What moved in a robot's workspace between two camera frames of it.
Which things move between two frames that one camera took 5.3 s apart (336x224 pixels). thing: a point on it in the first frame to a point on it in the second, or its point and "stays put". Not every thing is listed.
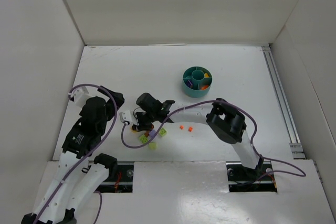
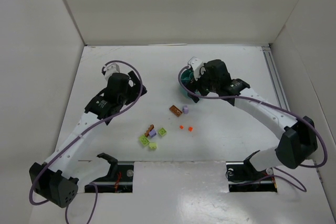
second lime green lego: (162, 131) stays put
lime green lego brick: (143, 139) stays put
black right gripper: (143, 120) to (193, 94)
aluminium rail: (296, 148) stays put
